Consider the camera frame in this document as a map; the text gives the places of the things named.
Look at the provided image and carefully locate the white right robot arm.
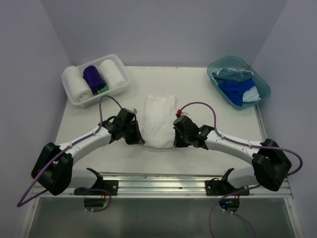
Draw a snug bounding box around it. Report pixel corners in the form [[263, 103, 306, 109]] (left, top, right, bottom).
[[173, 116, 292, 195]]

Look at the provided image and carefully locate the aluminium rail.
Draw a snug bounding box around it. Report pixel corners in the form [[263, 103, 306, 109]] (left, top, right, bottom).
[[42, 173, 293, 198]]

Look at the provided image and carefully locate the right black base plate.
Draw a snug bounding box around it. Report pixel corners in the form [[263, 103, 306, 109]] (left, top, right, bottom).
[[205, 178, 250, 196]]

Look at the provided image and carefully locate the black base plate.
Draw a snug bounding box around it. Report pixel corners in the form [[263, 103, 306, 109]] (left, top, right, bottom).
[[74, 179, 119, 196], [205, 178, 250, 196]]

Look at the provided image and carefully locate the teal plastic bin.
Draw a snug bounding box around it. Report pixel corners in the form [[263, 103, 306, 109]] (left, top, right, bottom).
[[207, 56, 270, 109]]

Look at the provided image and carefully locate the large white rolled towel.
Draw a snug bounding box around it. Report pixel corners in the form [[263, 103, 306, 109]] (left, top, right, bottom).
[[61, 66, 93, 103]]

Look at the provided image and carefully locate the purple towel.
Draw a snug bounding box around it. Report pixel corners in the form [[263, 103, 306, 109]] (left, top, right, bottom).
[[83, 65, 106, 94]]

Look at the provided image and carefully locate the white plastic basket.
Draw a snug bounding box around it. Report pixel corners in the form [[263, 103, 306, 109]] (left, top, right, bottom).
[[61, 55, 131, 108]]

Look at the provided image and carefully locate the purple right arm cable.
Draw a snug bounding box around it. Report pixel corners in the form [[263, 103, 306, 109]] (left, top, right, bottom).
[[178, 101, 303, 238]]

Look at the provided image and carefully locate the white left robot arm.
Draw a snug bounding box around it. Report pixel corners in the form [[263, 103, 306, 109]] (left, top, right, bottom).
[[31, 108, 145, 195]]

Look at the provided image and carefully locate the green rolled towel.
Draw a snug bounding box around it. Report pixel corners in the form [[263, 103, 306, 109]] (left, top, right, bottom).
[[98, 85, 109, 94]]

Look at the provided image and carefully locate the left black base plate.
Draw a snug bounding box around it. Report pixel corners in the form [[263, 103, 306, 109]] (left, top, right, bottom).
[[74, 179, 119, 196]]

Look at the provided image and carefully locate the denim blue cloth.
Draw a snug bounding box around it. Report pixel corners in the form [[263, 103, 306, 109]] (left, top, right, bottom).
[[211, 68, 253, 84]]

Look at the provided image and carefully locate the light blue towel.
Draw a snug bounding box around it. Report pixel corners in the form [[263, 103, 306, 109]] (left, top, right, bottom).
[[243, 90, 261, 103]]

